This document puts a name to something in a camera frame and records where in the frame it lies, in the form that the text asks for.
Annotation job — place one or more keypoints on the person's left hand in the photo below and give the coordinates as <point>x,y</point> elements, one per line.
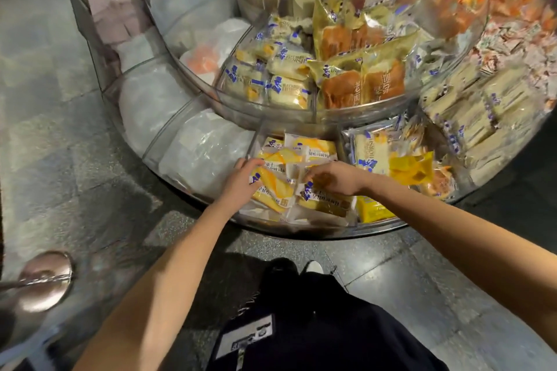
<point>238,186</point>

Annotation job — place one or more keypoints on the person's right hand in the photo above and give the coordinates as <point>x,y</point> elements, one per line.
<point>341,177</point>

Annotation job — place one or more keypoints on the person's left fingers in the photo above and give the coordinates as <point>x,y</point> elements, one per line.
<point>249,165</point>

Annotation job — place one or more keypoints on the person's right fingers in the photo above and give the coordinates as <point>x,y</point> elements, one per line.
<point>314,175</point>

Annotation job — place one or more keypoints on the yellow cake packet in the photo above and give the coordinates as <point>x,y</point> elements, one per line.
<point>326,203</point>
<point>274,190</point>

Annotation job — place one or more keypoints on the person's right forearm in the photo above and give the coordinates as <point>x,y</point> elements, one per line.
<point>457,244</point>

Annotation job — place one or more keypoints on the person's left forearm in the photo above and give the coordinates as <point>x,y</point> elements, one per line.
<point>174,279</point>

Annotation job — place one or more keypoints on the pile of yellow cake packets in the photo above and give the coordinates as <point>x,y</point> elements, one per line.
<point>311,149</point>

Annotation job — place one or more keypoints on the white plastic bag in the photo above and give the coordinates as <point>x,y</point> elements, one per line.
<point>150,105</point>
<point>204,153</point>

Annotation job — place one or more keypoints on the white cake packet blue print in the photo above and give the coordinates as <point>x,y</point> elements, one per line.
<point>370,151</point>

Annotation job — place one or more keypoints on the flat yellow snack packet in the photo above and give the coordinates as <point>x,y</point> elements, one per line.
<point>374,210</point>

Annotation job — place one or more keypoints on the clear round tiered display stand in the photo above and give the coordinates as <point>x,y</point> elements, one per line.
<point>209,101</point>

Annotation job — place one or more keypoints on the white shoe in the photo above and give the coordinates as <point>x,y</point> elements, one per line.
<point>313,267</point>

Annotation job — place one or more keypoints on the pile of pale roll packets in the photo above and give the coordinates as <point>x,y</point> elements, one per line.
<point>269,75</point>

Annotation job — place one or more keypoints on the crumpled yellow snack packet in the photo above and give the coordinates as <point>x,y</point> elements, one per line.
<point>411,168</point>

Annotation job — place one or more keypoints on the black shoe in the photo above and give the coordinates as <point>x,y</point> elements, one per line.
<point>280,268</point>

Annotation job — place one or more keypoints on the pile of brown bread packets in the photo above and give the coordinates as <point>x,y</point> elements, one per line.
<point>361,75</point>

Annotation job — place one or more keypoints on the white bag with orange contents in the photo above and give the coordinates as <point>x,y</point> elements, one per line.
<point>209,57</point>

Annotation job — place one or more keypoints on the orange bread packet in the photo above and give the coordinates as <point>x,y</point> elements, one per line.
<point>441,183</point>

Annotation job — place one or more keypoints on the white name badge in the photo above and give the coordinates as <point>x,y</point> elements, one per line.
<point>246,336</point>

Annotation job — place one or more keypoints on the pile of cream sandwich packets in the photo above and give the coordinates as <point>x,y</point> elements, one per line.
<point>483,118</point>

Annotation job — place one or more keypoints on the pile of pink packets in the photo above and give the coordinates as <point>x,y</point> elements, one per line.
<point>115,10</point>

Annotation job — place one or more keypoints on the metal stanchion base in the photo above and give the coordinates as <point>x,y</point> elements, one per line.
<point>43,281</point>

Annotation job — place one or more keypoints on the pile of small white candies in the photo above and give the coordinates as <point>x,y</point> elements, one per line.
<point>518,53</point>

